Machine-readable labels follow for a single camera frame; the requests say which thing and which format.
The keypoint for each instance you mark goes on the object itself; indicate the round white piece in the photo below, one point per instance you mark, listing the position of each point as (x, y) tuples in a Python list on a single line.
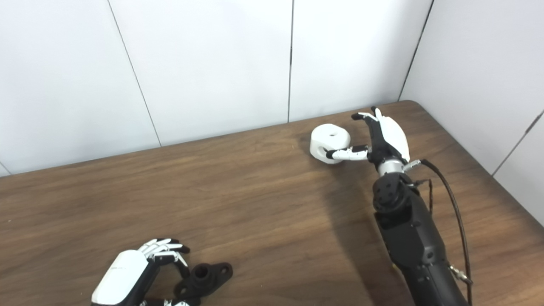
[(329, 140)]

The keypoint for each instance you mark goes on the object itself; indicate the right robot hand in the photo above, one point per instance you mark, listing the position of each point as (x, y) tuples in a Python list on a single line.
[(393, 138)]

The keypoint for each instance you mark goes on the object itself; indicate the black flanged holder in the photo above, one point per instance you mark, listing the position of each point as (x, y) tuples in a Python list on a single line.
[(204, 276)]

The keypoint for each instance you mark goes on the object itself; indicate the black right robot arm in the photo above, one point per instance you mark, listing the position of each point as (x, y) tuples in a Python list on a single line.
[(412, 238)]

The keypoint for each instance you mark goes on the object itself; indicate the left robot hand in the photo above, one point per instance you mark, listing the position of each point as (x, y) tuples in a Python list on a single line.
[(123, 274)]

